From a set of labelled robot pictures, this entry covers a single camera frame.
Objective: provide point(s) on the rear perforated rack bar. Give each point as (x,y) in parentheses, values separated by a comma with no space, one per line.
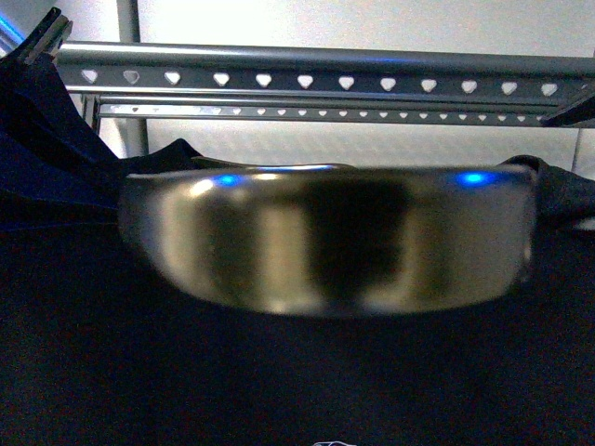
(362,114)

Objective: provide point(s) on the perforated metal rack bar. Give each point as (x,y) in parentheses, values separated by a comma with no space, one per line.
(154,68)

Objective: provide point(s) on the shiny metal hanger hook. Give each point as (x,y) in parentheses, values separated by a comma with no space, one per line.
(327,241)

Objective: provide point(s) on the black printed t-shirt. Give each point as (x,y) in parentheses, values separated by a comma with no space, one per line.
(97,350)

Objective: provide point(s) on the dark blue hanging garment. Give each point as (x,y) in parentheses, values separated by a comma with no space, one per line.
(42,139)

